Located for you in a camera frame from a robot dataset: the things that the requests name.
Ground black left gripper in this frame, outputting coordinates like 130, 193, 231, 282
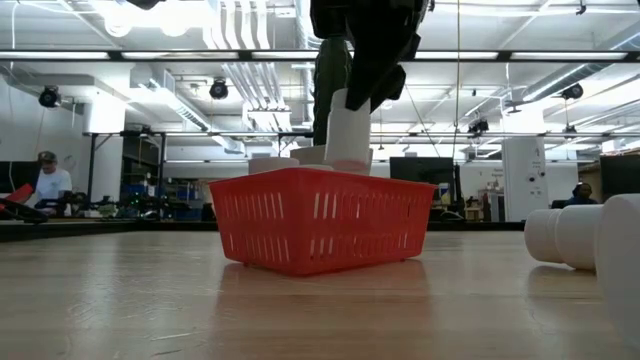
309, 0, 430, 112

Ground red plastic slotted basket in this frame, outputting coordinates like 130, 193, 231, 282
207, 167, 439, 278

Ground green cactus plant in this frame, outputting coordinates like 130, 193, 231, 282
312, 37, 354, 147

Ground black computer monitor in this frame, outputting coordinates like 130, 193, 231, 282
389, 156, 456, 187
0, 160, 42, 194
599, 154, 640, 199

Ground white square column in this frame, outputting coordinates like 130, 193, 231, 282
501, 137, 548, 223

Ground person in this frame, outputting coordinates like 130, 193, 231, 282
29, 149, 75, 211
563, 181, 600, 207

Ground black benchtop robot equipment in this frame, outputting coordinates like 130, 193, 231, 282
34, 191, 201, 222

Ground red and black device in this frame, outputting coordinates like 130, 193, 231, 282
0, 182, 51, 225

